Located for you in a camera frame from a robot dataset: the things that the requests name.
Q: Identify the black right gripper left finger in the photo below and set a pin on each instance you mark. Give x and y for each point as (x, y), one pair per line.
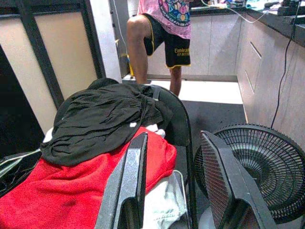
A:
(126, 181)

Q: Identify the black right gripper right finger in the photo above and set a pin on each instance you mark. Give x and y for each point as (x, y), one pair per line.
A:
(228, 186)

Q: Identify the black garment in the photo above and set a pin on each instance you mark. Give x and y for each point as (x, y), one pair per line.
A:
(95, 124)

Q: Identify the black floor fan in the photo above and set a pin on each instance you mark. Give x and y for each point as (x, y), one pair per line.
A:
(274, 167)

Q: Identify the small white cloth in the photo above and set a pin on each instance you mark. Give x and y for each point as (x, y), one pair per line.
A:
(156, 130)

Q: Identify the red towel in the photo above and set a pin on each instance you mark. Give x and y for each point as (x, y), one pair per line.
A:
(59, 195)

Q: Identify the yellow plastic object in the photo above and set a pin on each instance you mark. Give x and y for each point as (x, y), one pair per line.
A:
(131, 69)

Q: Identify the grey cabinet with drawers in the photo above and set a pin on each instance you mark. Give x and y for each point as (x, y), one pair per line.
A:
(269, 78)

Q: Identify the grey cabinet with plain doors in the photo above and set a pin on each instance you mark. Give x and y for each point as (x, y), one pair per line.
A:
(209, 47)

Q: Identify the person in pink shirt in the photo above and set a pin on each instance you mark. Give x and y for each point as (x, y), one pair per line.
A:
(171, 47)

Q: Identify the black-framed sliding door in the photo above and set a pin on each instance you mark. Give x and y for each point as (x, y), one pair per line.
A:
(66, 47)

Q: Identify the black countertop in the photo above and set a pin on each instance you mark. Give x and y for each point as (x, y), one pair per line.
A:
(274, 23)

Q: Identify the black box device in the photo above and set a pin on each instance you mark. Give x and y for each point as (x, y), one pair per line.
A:
(290, 9)

